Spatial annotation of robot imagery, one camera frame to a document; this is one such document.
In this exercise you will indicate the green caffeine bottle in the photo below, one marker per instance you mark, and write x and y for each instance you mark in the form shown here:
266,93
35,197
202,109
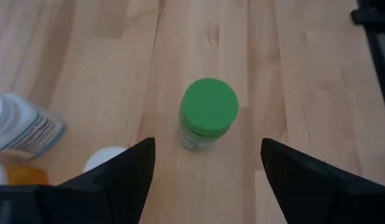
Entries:
209,105

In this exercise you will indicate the small white bottle red label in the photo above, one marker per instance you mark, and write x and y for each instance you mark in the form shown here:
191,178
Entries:
102,157

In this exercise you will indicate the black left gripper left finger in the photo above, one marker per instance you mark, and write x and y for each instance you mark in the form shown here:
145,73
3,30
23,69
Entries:
127,186

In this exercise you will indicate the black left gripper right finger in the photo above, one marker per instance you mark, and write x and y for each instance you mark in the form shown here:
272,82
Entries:
310,193

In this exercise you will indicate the white bottle blue label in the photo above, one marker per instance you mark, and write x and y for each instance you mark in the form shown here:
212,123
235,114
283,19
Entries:
24,127

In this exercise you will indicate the black aluminium table frame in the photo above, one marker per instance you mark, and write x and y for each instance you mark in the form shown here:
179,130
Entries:
371,18

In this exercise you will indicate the orange translucent pill bottle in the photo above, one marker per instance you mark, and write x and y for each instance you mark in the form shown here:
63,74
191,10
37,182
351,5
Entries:
27,175

